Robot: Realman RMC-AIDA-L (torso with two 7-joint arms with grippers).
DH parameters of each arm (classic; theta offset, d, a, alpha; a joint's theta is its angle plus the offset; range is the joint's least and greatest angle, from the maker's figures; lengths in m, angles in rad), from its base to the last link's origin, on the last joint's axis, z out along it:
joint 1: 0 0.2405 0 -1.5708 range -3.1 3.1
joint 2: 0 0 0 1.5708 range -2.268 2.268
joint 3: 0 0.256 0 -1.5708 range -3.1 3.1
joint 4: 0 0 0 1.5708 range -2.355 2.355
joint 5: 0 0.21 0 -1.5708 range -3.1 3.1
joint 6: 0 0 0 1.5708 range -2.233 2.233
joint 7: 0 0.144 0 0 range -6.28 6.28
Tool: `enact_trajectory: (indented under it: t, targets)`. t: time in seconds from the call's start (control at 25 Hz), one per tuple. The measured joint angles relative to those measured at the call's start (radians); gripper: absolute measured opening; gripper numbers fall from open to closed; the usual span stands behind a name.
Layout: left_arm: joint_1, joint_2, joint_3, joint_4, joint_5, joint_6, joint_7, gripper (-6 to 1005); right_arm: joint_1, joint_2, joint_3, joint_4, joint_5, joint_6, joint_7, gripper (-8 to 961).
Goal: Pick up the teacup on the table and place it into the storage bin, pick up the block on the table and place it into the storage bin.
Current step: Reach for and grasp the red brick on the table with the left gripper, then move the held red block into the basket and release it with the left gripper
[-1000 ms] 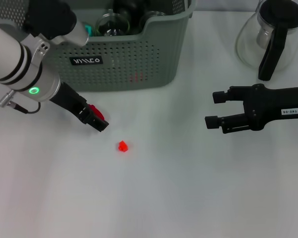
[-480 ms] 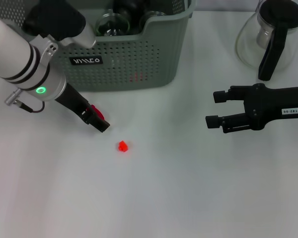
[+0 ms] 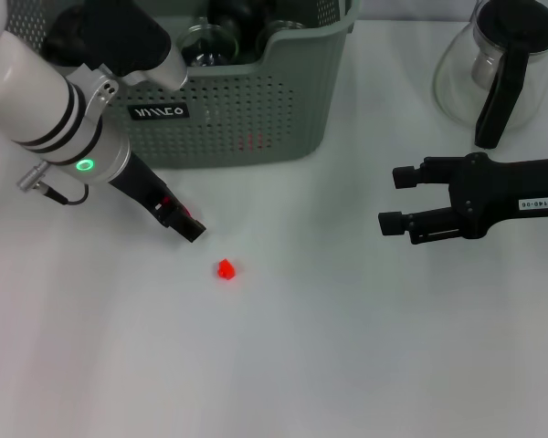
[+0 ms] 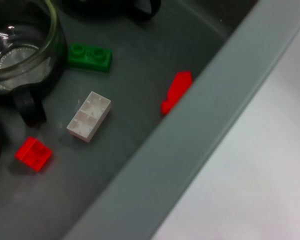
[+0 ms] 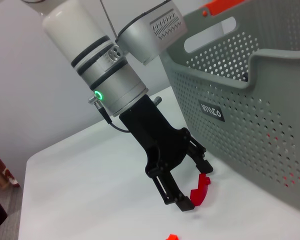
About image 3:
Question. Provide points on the grey-green perforated storage bin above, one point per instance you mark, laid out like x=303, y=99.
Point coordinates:
x=256, y=105

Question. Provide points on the silver plug on left gripper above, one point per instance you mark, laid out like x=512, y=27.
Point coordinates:
x=32, y=178

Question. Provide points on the small red toy block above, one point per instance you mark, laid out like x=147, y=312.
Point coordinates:
x=226, y=269

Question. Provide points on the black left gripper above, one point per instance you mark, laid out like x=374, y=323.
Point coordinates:
x=141, y=187

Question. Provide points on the dark red curved block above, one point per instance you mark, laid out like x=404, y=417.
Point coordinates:
x=164, y=200

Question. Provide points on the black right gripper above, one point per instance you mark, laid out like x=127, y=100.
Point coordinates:
x=498, y=196

